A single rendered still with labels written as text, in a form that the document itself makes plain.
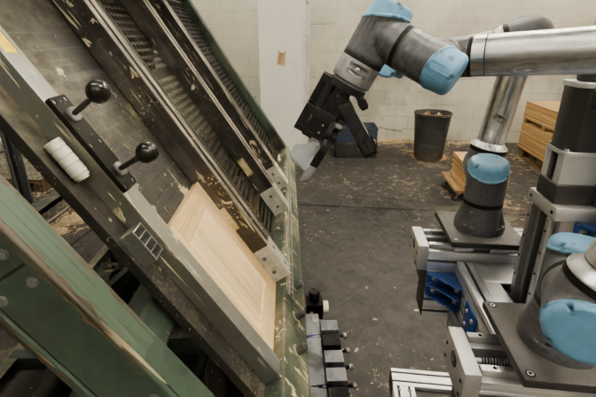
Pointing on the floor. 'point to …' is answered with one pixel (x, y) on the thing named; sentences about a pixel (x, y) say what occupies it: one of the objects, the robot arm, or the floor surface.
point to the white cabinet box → (284, 63)
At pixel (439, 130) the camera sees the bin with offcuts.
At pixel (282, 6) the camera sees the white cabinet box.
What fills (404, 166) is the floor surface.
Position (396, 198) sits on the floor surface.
